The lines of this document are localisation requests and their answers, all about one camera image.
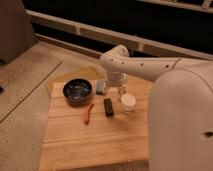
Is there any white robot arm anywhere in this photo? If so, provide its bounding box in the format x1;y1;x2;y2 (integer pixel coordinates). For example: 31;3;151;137
100;45;213;171

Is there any blue grey sponge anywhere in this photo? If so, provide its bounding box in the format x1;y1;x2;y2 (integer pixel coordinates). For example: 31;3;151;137
96;80;106;95

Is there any white lidded cup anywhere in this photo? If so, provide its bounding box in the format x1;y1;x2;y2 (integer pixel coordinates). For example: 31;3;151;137
121;93;136;113

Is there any black rectangular block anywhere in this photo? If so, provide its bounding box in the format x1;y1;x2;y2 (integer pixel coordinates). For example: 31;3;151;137
104;98;114;117

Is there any dark blue bowl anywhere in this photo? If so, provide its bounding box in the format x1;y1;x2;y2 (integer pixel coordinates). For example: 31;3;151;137
63;79;92;103

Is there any grey cabinet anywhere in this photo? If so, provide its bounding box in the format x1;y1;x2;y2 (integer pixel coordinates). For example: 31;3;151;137
0;0;37;64

